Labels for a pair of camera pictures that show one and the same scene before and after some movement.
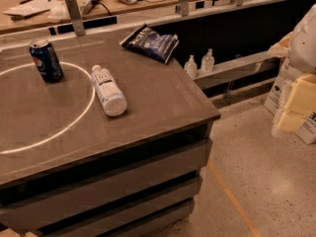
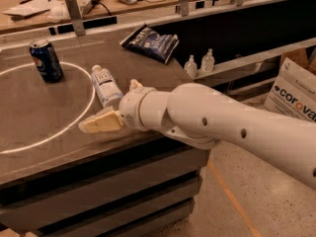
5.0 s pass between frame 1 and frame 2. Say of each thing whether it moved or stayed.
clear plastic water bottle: stayed
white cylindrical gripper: moved
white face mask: stayed
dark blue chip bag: stayed
